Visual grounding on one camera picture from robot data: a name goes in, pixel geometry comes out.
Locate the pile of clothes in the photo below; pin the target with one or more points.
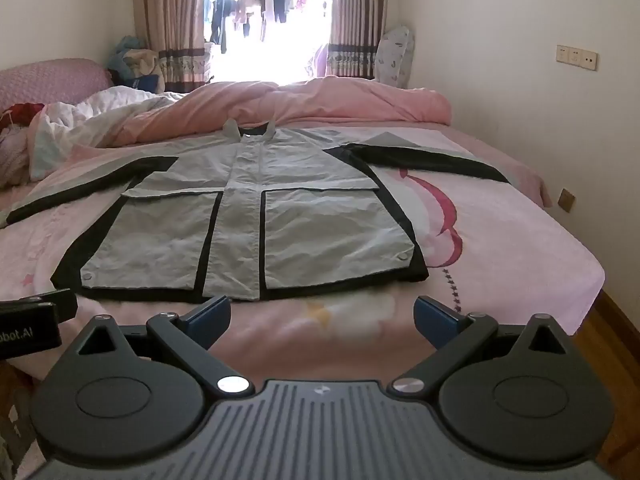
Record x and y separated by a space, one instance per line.
137 57

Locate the striped brown curtain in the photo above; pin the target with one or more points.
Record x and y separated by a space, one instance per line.
170 20
357 20

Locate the blue bag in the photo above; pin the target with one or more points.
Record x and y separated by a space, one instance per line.
142 83

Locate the pink headboard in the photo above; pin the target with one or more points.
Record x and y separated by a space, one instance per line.
50 82

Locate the pale fuzzy cloth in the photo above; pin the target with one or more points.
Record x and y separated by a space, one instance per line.
12 160

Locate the red cloth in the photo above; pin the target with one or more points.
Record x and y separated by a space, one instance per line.
22 110

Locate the mauve bed sheet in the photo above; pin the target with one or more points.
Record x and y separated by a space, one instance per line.
520 170

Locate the pink printed blanket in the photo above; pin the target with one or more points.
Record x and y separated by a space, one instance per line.
500 260

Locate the gold wall socket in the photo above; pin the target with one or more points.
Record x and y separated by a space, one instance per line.
566 200

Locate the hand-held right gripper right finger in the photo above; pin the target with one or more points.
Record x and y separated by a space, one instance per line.
432 317

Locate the purple cloth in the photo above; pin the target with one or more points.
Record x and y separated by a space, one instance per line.
319 62

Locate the row of hanging clothes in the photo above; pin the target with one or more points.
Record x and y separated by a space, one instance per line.
275 0

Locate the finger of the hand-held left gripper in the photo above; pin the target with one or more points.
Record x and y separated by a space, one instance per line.
62 305

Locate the pink duvet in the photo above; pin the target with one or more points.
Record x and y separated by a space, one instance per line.
350 100

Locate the white wall socket panel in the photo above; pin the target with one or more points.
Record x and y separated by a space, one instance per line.
576 57

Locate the grey and black jacket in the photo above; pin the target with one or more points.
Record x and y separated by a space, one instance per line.
310 220

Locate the white patterned pillow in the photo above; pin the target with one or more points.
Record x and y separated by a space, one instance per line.
395 55

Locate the white quilt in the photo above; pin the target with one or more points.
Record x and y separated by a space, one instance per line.
80 125

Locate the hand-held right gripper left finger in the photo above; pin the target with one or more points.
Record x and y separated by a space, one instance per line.
207 317

